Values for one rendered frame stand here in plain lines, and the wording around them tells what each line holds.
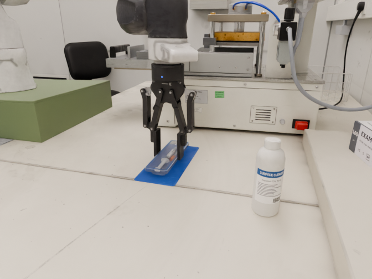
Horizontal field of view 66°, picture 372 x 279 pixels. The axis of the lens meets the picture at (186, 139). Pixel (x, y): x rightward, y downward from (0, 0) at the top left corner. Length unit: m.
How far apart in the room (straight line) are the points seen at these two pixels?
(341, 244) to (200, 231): 0.21
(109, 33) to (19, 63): 1.88
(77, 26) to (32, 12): 0.50
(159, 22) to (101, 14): 2.37
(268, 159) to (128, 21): 0.42
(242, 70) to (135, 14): 0.39
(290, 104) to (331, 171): 0.33
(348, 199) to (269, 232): 0.15
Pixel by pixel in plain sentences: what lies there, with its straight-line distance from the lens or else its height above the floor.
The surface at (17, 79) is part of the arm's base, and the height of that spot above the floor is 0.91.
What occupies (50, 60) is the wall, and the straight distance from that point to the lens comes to 3.38.
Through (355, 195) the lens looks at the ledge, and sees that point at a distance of 0.61.
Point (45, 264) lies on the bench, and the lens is 0.51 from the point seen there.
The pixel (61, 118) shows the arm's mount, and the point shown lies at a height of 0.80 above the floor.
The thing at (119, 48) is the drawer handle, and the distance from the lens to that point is 1.15.
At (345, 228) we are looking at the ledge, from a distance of 0.51.
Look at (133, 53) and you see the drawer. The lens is 1.12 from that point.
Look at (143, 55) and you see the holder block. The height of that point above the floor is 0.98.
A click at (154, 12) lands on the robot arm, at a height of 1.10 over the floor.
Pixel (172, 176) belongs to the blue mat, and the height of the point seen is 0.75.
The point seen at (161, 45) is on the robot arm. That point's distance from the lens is 0.62.
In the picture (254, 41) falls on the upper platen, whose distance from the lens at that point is 0.98.
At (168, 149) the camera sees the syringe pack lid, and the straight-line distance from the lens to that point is 0.77.
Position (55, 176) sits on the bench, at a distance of 0.75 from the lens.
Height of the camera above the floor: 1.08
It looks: 22 degrees down
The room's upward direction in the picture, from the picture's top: straight up
